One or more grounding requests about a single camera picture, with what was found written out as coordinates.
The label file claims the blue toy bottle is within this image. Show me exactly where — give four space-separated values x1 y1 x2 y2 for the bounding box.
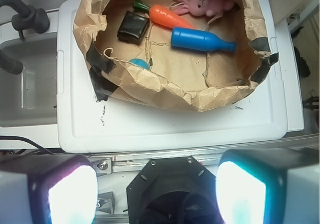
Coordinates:
171 27 237 52

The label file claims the black cable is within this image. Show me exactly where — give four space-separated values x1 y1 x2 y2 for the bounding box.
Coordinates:
0 135 56 155

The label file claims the pink plush bunny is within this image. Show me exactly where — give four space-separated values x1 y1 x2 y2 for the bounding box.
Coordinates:
170 0 235 17

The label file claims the aluminium frame rail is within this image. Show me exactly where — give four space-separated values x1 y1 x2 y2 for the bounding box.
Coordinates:
87 144 320 175

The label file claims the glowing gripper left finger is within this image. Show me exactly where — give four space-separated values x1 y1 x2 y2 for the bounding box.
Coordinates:
0 154 98 224

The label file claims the orange toy carrot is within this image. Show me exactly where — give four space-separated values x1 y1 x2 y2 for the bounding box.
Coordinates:
133 0 195 29

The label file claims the grey sink basin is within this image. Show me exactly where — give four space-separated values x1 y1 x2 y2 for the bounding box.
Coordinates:
0 32 57 127

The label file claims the white plastic bin lid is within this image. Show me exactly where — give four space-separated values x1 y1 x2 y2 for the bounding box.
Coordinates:
56 0 288 153

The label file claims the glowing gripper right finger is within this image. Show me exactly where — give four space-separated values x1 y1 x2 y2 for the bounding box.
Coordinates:
215 148 320 224

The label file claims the blue ball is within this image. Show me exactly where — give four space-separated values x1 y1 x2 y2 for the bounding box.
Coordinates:
129 58 150 70

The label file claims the black octagonal mount plate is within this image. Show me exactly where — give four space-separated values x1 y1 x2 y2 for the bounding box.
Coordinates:
126 156 224 224

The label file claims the brown paper bag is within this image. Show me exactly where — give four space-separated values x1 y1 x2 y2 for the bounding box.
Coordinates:
73 0 279 112

